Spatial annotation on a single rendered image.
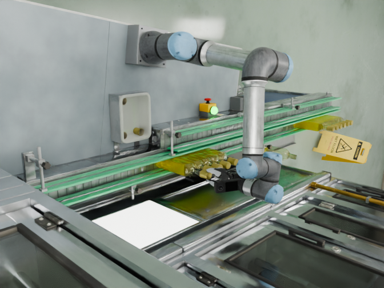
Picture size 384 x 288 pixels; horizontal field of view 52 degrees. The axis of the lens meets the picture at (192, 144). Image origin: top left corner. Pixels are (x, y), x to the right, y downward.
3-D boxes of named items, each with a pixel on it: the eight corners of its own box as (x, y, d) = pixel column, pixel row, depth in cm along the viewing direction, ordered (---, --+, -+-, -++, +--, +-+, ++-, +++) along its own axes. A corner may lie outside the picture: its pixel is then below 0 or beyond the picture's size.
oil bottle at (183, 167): (157, 167, 195) (188, 178, 180) (157, 156, 193) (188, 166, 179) (166, 164, 199) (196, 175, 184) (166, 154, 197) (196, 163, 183)
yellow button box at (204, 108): (198, 115, 228) (208, 117, 223) (198, 102, 226) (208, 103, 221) (206, 114, 233) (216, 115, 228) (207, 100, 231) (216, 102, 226)
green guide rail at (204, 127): (166, 134, 194) (178, 137, 189) (166, 132, 194) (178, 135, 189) (332, 98, 315) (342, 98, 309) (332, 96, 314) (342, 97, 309)
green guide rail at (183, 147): (167, 149, 196) (178, 152, 191) (167, 147, 196) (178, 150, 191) (331, 107, 317) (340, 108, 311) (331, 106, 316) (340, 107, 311)
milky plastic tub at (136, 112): (111, 141, 188) (122, 144, 182) (108, 94, 182) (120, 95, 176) (140, 135, 200) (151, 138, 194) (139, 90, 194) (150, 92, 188)
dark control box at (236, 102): (229, 109, 247) (240, 111, 241) (229, 96, 245) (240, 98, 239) (237, 107, 252) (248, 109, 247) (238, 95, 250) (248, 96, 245)
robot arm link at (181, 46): (157, 30, 173) (179, 27, 163) (179, 36, 182) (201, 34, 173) (155, 58, 174) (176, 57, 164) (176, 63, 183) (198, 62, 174)
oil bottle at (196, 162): (166, 164, 199) (196, 174, 184) (166, 154, 197) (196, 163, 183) (174, 162, 203) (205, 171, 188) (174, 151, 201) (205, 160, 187)
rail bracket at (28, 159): (17, 181, 156) (43, 196, 140) (12, 139, 151) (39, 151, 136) (29, 178, 159) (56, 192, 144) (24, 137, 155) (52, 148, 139)
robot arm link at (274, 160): (271, 155, 146) (267, 184, 148) (287, 154, 155) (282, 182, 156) (254, 151, 152) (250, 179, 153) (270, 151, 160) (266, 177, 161)
